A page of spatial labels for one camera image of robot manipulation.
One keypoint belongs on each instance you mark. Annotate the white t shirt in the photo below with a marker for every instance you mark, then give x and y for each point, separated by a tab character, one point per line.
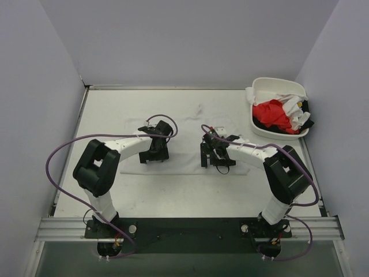
184	149

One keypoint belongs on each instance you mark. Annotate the white clothes in basket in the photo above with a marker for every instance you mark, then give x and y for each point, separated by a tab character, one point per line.
295	108

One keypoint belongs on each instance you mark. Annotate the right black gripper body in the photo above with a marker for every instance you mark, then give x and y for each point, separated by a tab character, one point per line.
206	151

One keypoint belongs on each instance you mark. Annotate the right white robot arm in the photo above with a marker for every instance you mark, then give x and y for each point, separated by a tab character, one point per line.
286	173

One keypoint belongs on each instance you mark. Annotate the red t shirt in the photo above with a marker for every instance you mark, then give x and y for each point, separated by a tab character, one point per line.
271	114

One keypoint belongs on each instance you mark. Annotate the black t shirt in basket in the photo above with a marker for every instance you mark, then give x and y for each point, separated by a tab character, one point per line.
306	124

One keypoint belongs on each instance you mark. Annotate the aluminium rail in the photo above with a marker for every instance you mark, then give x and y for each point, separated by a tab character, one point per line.
73	229

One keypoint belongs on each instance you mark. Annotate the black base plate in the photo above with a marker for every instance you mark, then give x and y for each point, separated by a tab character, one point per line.
187	236

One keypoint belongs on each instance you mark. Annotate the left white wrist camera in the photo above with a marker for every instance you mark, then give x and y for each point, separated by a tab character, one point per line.
145	124

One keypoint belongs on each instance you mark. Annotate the white plastic laundry basket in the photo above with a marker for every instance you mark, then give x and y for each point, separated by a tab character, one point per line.
264	89

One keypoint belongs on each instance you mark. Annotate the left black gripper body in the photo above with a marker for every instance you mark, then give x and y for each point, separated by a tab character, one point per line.
154	156

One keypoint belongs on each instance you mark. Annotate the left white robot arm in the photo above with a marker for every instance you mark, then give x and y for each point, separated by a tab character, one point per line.
96	169

